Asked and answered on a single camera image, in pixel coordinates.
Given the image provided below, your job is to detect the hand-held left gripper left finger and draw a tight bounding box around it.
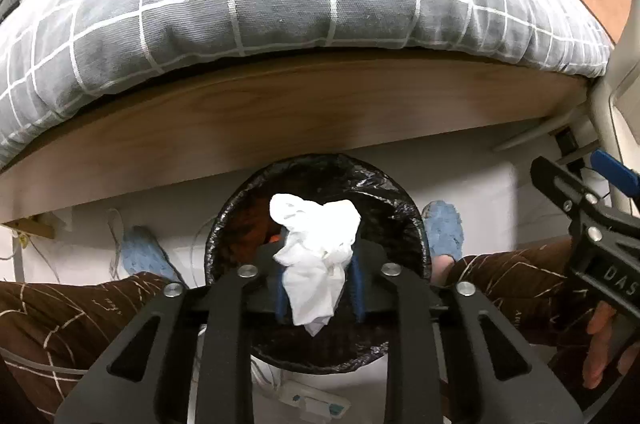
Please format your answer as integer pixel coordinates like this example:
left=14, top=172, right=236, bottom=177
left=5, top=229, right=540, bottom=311
left=52, top=229, right=292, bottom=424

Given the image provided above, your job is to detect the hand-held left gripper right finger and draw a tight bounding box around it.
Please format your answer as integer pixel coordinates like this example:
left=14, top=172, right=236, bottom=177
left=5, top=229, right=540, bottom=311
left=349, top=241, right=586, bottom=424

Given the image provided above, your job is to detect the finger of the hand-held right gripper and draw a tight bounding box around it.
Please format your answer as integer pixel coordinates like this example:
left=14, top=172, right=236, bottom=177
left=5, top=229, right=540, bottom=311
left=530, top=155, right=616, bottom=232
left=590, top=149, right=640, bottom=227

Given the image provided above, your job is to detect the white tissue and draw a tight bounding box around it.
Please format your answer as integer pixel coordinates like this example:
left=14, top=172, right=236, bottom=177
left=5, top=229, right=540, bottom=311
left=269, top=193, right=362, bottom=337

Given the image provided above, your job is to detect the black-lined trash bin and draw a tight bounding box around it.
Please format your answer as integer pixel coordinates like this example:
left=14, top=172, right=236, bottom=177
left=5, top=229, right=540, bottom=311
left=204, top=153, right=433, bottom=375

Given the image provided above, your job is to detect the person's right hand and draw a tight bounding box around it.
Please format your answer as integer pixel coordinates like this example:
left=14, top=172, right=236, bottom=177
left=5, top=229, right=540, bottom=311
left=582, top=301, right=640, bottom=391

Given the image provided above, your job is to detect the black power plug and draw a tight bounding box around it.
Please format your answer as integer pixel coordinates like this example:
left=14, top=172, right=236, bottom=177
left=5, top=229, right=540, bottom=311
left=555, top=127, right=588, bottom=170

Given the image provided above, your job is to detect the beige chair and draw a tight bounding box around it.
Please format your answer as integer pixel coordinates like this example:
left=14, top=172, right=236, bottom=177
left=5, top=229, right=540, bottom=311
left=492, top=0, right=640, bottom=215

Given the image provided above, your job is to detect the blue fuzzy slipper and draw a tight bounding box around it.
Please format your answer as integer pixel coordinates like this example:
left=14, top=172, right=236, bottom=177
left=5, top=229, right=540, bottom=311
left=421, top=200, right=465, bottom=262
left=120, top=224, right=186, bottom=287

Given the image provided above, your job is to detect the person's right leg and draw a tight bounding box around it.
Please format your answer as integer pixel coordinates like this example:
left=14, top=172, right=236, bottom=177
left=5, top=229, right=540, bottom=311
left=432, top=238, right=596, bottom=355

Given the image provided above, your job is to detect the person's leg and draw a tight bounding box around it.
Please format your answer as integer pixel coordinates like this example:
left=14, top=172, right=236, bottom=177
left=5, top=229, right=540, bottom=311
left=0, top=271, right=211, bottom=424
left=432, top=238, right=596, bottom=355

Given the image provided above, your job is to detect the white power strip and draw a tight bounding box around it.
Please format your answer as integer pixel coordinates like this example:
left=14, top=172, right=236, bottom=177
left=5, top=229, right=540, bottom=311
left=280, top=381, right=351, bottom=420

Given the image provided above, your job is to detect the person's left leg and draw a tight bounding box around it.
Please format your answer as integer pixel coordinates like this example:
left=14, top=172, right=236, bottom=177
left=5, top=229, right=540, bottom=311
left=0, top=271, right=211, bottom=424

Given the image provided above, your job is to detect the wooden bed support block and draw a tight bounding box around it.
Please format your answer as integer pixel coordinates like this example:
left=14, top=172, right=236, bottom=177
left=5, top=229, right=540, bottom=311
left=0, top=214, right=56, bottom=240

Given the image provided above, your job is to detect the grey checked bed sheet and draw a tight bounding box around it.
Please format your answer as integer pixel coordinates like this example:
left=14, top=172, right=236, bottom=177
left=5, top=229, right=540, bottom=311
left=0, top=0, right=615, bottom=170

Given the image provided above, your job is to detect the wooden bed frame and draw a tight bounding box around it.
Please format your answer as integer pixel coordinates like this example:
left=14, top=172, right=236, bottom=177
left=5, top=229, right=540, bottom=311
left=0, top=54, right=588, bottom=225

